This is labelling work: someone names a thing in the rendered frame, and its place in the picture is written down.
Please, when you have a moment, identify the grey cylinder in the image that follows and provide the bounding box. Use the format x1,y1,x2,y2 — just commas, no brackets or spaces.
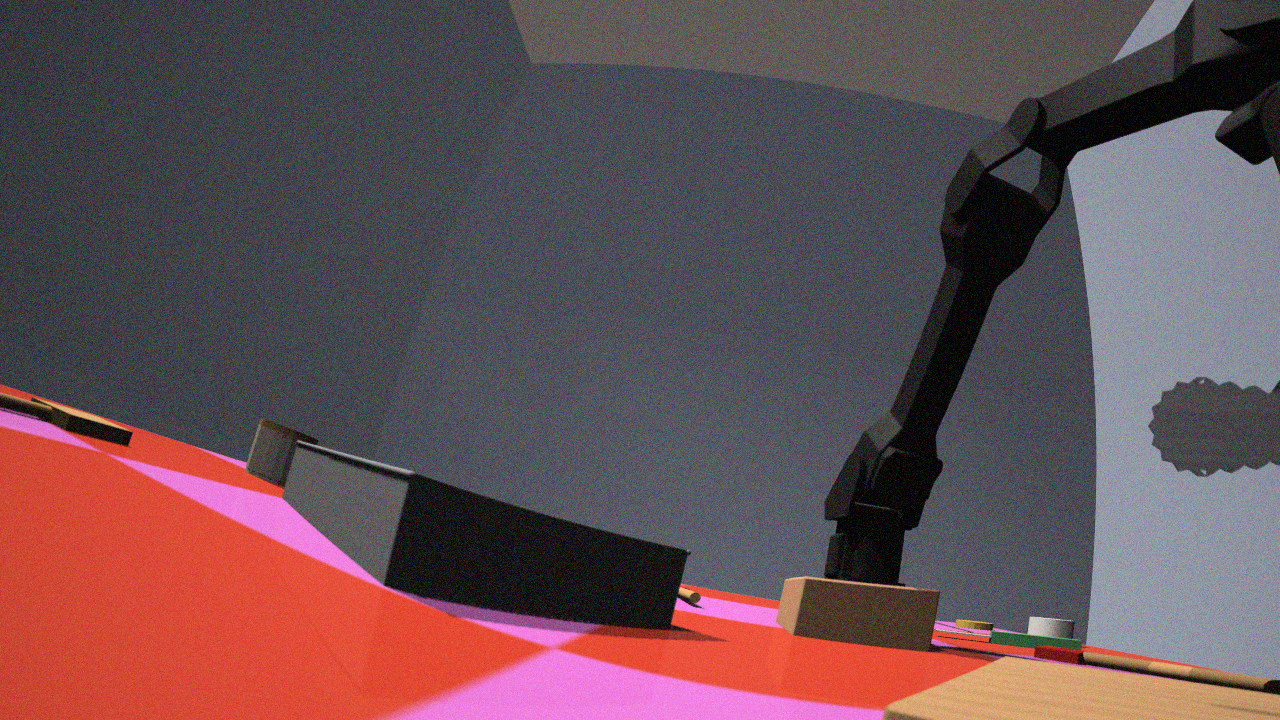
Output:
1027,618,1074,639

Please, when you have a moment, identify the white jar with wooden lid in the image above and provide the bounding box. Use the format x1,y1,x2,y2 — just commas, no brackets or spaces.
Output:
244,419,317,487

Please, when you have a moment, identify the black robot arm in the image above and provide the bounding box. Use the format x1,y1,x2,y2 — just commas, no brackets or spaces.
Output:
823,0,1280,587

